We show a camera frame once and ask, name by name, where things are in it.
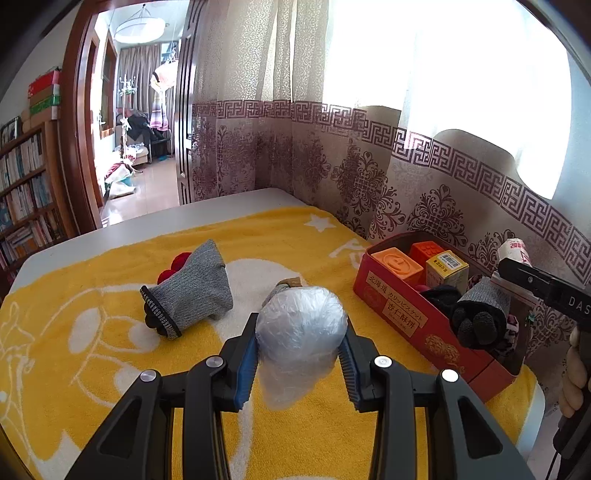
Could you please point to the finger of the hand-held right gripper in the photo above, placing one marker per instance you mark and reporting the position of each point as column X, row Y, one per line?
column 515, row 290
column 531, row 277

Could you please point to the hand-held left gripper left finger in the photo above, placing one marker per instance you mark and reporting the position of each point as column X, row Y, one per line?
column 244, row 374

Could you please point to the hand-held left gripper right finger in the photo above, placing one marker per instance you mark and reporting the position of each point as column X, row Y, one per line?
column 348, row 374

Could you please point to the white red roll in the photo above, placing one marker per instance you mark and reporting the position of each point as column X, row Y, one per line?
column 512, row 251

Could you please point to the leopard print scrunchie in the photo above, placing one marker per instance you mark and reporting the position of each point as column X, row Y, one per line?
column 511, row 330

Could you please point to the grey black-coated work glove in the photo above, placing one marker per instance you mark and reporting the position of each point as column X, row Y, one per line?
column 198, row 281
column 480, row 318

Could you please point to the clear plastic bag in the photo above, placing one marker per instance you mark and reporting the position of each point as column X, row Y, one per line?
column 300, row 323

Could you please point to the small yellow carton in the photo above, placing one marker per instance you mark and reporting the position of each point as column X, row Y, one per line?
column 445, row 270

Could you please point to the black sock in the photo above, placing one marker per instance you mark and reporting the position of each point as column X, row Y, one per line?
column 441, row 297

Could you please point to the red cardboard box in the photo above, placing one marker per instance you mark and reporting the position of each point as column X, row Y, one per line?
column 415, row 318

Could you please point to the red-orange rubber cube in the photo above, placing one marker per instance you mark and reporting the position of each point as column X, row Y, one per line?
column 427, row 251

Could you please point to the light orange rubber cube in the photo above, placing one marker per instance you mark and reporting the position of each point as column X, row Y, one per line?
column 397, row 265

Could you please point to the person's right hand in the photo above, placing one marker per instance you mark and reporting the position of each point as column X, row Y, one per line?
column 575, row 378

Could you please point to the small grey fabric item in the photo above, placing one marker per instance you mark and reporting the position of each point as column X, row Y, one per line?
column 284, row 288

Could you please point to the red fabric ball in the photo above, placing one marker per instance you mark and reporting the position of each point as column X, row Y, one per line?
column 171, row 272

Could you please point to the yellow white towel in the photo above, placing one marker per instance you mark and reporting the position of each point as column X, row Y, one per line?
column 92, row 346

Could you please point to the white plastic bag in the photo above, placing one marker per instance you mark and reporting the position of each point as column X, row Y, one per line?
column 121, row 188

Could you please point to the patterned beige curtain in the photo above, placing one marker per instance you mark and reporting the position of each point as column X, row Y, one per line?
column 323, row 138

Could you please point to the black chair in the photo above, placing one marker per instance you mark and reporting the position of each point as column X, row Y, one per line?
column 161, row 141

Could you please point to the dark wooden door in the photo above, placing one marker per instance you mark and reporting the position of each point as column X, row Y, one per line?
column 189, row 115

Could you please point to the wooden bookshelf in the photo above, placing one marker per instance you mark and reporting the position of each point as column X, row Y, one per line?
column 55, row 184

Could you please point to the dark jacket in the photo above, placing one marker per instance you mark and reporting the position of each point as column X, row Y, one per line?
column 138, row 127

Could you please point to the hanging striped clothes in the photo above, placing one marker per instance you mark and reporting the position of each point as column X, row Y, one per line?
column 161, row 101

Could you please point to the coat rack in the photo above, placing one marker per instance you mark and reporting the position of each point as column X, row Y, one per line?
column 124, row 115

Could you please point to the rows of books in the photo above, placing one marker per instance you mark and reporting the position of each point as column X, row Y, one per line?
column 23, row 194

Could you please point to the green gift box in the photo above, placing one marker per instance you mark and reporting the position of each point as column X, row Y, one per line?
column 44, row 105

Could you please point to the brown cardboard box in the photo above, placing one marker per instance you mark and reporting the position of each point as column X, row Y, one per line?
column 26, row 117

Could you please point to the framed photo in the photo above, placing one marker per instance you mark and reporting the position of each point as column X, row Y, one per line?
column 10, row 131

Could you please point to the red gift box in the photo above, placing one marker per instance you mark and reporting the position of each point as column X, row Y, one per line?
column 44, row 83

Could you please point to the round ceiling lamp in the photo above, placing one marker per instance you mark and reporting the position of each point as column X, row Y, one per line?
column 140, row 25

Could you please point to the wooden door frame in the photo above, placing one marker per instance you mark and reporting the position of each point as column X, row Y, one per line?
column 76, row 115

